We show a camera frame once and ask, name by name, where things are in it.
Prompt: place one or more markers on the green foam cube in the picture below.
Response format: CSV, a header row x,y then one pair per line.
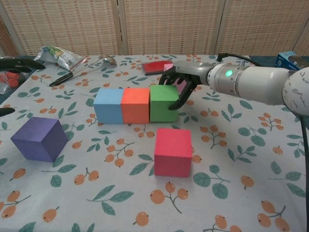
x,y
163,104

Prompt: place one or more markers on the blue cookie box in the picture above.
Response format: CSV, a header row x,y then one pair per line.
x,y
287,60

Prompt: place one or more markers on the red foam cube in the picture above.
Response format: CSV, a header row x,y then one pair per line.
x,y
172,154

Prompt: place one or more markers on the orange foam cube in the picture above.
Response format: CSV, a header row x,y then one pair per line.
x,y
135,106

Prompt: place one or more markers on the bamboo folding screen panel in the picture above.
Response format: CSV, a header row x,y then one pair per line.
x,y
169,26
260,26
67,26
305,43

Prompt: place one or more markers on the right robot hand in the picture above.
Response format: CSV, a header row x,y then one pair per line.
x,y
193,70

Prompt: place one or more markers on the light pink foam cube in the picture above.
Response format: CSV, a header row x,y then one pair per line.
x,y
167,67

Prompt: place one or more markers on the plastic bag with red caps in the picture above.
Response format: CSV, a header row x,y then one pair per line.
x,y
9,82

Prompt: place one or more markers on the light blue foam cube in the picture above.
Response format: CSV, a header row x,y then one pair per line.
x,y
107,106

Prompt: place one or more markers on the red ink stamp pad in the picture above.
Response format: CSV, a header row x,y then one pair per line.
x,y
154,67

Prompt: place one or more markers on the crumpled snack bag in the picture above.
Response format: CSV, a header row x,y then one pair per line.
x,y
60,56

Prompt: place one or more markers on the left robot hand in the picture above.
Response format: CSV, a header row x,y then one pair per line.
x,y
21,64

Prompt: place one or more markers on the purple foam cube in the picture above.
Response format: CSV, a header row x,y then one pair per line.
x,y
36,140

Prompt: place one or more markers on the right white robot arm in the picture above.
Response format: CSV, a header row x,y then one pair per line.
x,y
260,82

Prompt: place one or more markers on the floral tablecloth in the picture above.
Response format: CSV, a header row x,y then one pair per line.
x,y
120,193

